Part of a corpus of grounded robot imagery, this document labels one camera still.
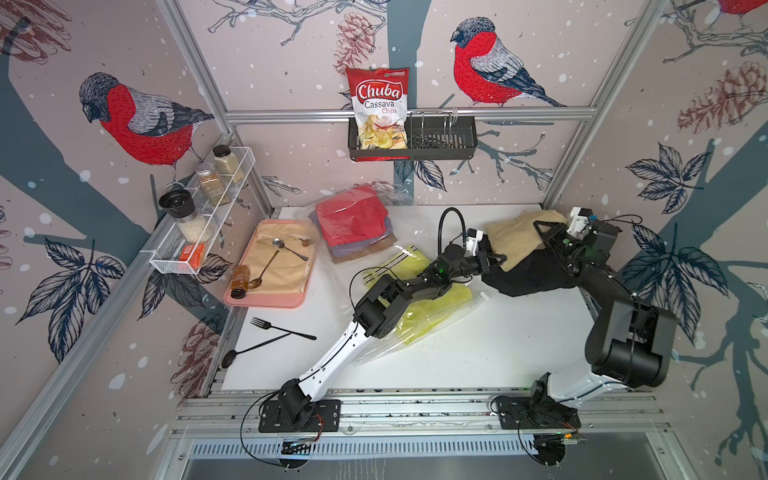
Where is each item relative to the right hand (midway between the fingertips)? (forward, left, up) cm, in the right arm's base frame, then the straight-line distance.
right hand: (532, 220), depth 88 cm
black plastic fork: (-27, +81, -21) cm, 88 cm away
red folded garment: (+11, +58, -11) cm, 60 cm away
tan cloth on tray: (-2, +84, -21) cm, 87 cm away
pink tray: (-18, +83, -21) cm, 87 cm away
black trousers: (-10, -3, -14) cm, 18 cm away
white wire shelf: (-25, +93, +12) cm, 97 cm away
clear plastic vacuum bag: (+15, +38, -19) cm, 45 cm away
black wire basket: (+35, +29, +7) cm, 46 cm away
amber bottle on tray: (-15, +92, -16) cm, 95 cm away
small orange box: (-26, +85, +15) cm, 90 cm away
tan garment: (-3, +4, -5) cm, 7 cm away
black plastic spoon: (-37, +88, -21) cm, 98 cm away
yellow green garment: (-25, +33, -14) cm, 44 cm away
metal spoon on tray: (+4, +86, -20) cm, 88 cm away
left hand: (-9, +6, -7) cm, 13 cm away
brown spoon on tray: (-13, +88, -19) cm, 91 cm away
